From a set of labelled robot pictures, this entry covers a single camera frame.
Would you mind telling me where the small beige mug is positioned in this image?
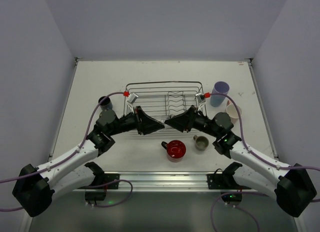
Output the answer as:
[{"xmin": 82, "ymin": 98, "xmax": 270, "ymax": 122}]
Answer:
[{"xmin": 193, "ymin": 135, "xmax": 209, "ymax": 151}]

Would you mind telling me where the dark blue mug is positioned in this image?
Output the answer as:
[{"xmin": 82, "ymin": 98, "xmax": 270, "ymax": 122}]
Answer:
[{"xmin": 98, "ymin": 96, "xmax": 113, "ymax": 111}]

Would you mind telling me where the red ceramic mug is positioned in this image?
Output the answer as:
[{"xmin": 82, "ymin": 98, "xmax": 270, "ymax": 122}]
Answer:
[{"xmin": 161, "ymin": 140, "xmax": 187, "ymax": 162}]

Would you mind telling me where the pink faceted mug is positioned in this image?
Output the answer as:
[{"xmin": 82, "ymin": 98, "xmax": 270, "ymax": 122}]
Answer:
[{"xmin": 225, "ymin": 100, "xmax": 242, "ymax": 124}]

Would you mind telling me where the lilac plastic tumbler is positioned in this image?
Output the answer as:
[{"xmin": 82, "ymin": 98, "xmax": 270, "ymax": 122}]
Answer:
[{"xmin": 210, "ymin": 81, "xmax": 230, "ymax": 107}]

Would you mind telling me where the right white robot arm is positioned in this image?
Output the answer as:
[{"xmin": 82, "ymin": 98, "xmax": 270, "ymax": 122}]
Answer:
[{"xmin": 165, "ymin": 106, "xmax": 317, "ymax": 217}]

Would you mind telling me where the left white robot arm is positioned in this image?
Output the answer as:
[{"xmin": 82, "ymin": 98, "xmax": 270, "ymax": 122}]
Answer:
[{"xmin": 12, "ymin": 106, "xmax": 165, "ymax": 217}]

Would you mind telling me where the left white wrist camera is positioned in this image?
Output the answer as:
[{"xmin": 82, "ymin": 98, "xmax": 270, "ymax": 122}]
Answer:
[{"xmin": 126, "ymin": 92, "xmax": 139, "ymax": 112}]

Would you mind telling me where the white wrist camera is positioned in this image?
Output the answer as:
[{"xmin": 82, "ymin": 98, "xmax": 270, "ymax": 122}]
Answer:
[
  {"xmin": 195, "ymin": 92, "xmax": 206, "ymax": 111},
  {"xmin": 126, "ymin": 92, "xmax": 139, "ymax": 112}
]

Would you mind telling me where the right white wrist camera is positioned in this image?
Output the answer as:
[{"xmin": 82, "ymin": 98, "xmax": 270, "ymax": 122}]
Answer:
[{"xmin": 195, "ymin": 92, "xmax": 206, "ymax": 111}]

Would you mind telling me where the grey wire dish rack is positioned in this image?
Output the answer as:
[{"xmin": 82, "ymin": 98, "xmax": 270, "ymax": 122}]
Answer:
[{"xmin": 125, "ymin": 81, "xmax": 204, "ymax": 122}]

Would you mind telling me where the aluminium mounting rail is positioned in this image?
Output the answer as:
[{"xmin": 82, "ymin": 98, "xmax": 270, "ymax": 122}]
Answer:
[{"xmin": 31, "ymin": 170, "xmax": 296, "ymax": 192}]

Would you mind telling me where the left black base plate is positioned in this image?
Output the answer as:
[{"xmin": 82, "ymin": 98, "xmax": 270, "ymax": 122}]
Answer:
[{"xmin": 80, "ymin": 173, "xmax": 120, "ymax": 190}]

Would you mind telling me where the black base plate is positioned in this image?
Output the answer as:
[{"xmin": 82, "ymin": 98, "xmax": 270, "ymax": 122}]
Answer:
[
  {"xmin": 206, "ymin": 168, "xmax": 251, "ymax": 190},
  {"xmin": 80, "ymin": 173, "xmax": 120, "ymax": 190}
]

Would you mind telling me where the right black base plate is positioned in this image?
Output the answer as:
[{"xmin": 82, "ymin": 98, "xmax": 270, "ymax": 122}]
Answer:
[{"xmin": 206, "ymin": 168, "xmax": 251, "ymax": 190}]

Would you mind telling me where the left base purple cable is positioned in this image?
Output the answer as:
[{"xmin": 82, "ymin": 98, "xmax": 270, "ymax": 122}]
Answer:
[{"xmin": 84, "ymin": 179, "xmax": 133, "ymax": 208}]

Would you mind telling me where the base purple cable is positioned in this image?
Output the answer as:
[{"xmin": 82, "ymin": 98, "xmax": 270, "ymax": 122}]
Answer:
[
  {"xmin": 84, "ymin": 179, "xmax": 133, "ymax": 208},
  {"xmin": 209, "ymin": 191, "xmax": 271, "ymax": 232}
]

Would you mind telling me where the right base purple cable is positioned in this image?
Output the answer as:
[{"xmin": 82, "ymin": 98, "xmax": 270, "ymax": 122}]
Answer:
[{"xmin": 209, "ymin": 191, "xmax": 271, "ymax": 232}]

